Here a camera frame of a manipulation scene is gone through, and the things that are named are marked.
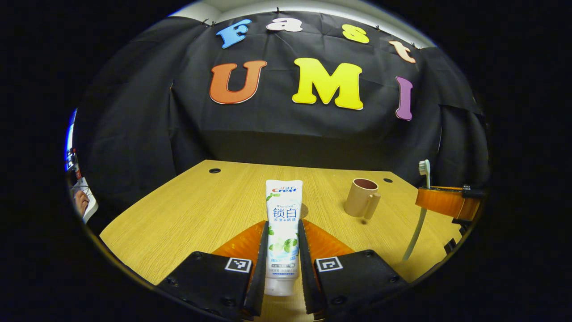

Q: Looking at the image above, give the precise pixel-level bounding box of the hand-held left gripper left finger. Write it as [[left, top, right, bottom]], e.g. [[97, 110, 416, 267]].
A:
[[156, 220, 269, 321]]

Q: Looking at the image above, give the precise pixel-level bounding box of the wooden desktop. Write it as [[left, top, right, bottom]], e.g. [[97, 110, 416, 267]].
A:
[[99, 160, 463, 322]]

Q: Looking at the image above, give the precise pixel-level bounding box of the white toothpaste tube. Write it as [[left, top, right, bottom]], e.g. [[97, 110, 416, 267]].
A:
[[265, 180, 303, 297]]

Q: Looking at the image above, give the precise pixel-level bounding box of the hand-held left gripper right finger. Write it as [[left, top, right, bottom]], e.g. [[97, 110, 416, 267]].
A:
[[298, 219, 410, 321]]

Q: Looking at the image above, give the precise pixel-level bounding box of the black backdrop cloth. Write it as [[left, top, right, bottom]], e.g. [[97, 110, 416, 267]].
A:
[[74, 11, 490, 233]]

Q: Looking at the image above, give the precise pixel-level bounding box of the white toothbrush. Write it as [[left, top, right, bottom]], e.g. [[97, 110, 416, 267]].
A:
[[402, 160, 432, 261]]

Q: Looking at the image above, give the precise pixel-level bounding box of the computer monitor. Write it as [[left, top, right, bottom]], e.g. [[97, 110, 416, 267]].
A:
[[65, 110, 79, 170]]

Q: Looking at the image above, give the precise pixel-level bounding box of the beige cup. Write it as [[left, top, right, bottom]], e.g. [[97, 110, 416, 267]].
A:
[[344, 178, 381, 220]]

